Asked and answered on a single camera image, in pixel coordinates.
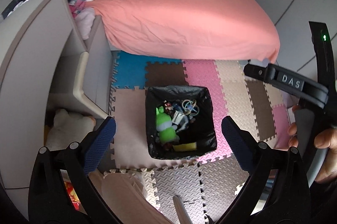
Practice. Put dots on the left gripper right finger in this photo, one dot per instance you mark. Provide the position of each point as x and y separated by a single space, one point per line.
289 197

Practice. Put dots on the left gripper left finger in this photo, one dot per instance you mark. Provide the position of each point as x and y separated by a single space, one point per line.
48 200

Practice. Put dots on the yellow paper packet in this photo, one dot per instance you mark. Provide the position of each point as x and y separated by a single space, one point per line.
185 147

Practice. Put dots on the green white plush rabbit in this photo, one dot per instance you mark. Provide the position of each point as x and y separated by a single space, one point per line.
164 127

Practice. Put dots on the black lined trash bin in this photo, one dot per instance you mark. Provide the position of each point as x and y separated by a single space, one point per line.
181 121

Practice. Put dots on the person's right hand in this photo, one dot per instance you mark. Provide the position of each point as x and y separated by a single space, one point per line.
326 139

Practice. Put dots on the red yellow snack bag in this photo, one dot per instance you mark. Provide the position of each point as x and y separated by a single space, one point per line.
72 194

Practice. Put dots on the colourful foam floor mat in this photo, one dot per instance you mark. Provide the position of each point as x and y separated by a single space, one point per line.
207 177

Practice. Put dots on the beige trouser leg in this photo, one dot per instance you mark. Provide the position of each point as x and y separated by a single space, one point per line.
124 194

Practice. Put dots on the white plush under desk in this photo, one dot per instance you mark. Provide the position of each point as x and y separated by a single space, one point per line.
68 127

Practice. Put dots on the grey desk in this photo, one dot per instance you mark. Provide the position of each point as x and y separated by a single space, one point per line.
45 64

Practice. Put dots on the pink bed sheet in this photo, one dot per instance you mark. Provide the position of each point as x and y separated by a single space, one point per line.
190 29

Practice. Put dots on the pink white plush pile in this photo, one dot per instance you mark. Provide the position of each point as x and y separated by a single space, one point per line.
84 17

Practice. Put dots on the black tablet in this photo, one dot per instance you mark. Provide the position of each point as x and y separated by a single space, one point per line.
10 7

